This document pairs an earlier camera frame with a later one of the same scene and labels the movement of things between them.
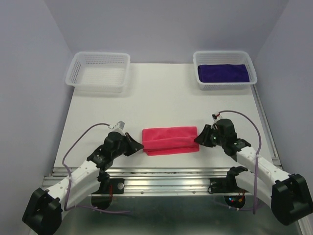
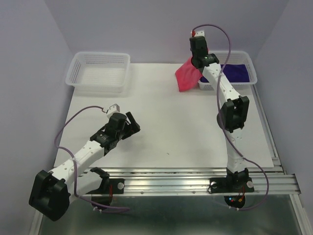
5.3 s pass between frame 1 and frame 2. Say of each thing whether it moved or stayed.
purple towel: stayed
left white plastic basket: stayed
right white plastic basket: stayed
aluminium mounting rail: stayed
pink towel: moved
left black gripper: moved
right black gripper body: moved
